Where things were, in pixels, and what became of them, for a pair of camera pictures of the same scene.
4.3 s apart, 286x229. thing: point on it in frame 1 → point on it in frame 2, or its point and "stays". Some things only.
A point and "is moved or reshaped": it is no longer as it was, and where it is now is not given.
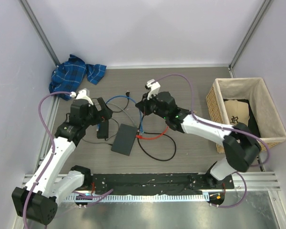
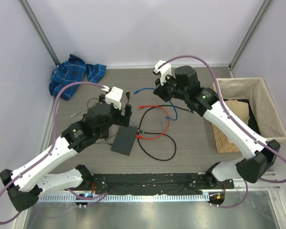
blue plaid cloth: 68,76 stays
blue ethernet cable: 140,115 is moved or reshaped
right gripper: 143,105 → 160,90
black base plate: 155,183 stays
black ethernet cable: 150,155 stays
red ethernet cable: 139,136 stays
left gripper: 106,112 → 122,119
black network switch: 124,139 stays
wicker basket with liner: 247,101 stays
